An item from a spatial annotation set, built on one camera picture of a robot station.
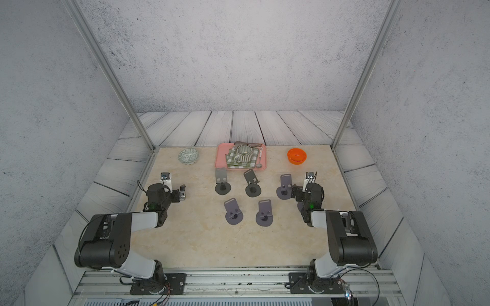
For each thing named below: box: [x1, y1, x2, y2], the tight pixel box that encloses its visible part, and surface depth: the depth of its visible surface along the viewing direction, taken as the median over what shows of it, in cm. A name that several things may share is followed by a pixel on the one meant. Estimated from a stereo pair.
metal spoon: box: [255, 147, 263, 169], surface depth 114 cm
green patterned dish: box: [177, 147, 199, 166], surface depth 117 cm
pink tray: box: [215, 142, 268, 171], surface depth 116 cm
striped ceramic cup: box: [233, 144, 254, 164], surface depth 110 cm
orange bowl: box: [287, 147, 307, 166], surface depth 113 cm
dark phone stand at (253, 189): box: [243, 168, 262, 197], surface depth 99 cm
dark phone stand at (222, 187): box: [214, 167, 232, 196], surface depth 104 cm
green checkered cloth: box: [225, 145, 259, 169], surface depth 113 cm
